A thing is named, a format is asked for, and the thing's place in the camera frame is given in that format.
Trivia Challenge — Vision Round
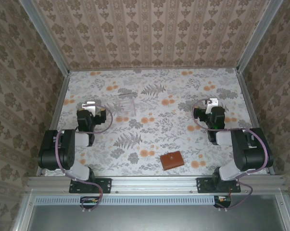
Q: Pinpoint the aluminium frame post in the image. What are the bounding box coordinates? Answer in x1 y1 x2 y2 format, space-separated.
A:
19 0 71 75
236 0 285 73

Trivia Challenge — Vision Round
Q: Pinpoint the grey slotted cable duct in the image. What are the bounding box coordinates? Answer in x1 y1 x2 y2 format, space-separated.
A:
35 195 216 206

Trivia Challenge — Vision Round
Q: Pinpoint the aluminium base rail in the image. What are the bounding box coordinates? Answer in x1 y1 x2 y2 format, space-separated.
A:
26 175 287 193

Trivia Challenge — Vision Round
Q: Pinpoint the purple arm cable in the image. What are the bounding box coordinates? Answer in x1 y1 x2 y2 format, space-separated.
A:
192 98 272 212
54 103 113 212

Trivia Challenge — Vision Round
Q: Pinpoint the floral patterned table cover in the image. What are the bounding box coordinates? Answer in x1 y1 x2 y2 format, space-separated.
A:
42 68 268 176

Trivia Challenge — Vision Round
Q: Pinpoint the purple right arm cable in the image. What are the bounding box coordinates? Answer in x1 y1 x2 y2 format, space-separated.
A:
192 98 272 212

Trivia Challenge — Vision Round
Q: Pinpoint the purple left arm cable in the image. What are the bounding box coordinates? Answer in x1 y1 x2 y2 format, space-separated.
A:
54 103 113 212

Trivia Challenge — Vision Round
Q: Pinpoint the black connector module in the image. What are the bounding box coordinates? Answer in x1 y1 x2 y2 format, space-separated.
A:
214 195 232 209
80 196 100 209

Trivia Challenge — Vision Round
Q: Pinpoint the grey metal sheet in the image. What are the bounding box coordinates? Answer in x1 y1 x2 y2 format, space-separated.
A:
26 204 289 231

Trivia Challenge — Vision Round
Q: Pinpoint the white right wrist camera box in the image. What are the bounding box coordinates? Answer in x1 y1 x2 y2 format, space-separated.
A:
205 97 219 114

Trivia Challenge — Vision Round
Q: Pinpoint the aluminium side rail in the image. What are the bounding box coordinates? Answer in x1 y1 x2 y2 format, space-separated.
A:
236 69 275 175
36 72 71 176

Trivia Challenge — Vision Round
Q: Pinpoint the brown leather card holder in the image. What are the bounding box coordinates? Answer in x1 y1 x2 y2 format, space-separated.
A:
160 151 185 172

